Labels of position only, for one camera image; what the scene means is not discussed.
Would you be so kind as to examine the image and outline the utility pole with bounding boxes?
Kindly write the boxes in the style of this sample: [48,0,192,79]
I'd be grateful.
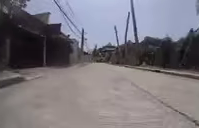
[113,25,121,48]
[123,11,131,48]
[80,27,86,53]
[129,0,140,45]

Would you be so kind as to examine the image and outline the grey concrete road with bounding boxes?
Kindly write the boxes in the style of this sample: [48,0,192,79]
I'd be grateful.
[0,62,199,128]

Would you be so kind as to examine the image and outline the dark building with porch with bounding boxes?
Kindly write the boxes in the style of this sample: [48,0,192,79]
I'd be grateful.
[0,9,88,70]

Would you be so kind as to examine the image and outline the raised concrete kerb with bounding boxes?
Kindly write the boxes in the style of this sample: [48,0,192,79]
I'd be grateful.
[121,64,199,83]

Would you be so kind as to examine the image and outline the concrete pavement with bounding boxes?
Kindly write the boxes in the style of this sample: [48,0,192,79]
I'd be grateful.
[0,64,45,93]

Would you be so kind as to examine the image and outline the overhead wires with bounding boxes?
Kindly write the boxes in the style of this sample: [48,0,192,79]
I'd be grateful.
[51,0,88,46]

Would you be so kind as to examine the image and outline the long wall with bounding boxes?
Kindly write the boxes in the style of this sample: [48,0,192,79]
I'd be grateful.
[108,28,199,70]

